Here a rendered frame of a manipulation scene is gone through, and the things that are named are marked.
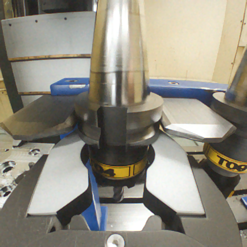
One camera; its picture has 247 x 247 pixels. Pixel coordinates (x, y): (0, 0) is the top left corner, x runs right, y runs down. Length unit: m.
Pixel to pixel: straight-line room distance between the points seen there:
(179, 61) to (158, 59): 0.16
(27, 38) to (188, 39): 0.96
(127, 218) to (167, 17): 1.10
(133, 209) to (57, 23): 0.72
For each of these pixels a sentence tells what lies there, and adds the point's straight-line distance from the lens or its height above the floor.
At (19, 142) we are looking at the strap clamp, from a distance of 0.53.
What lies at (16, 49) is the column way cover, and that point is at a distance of 0.81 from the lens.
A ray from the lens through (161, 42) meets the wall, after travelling 1.09.
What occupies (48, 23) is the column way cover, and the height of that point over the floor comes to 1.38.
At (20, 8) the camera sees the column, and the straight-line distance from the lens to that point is 0.86.
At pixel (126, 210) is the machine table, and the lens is 0.40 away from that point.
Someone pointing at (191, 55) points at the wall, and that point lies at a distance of 1.16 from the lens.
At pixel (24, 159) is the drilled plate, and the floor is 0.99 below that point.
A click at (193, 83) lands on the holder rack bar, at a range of 0.18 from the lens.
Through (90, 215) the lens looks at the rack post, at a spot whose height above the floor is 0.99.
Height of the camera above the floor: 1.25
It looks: 28 degrees down
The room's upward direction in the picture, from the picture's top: 2 degrees clockwise
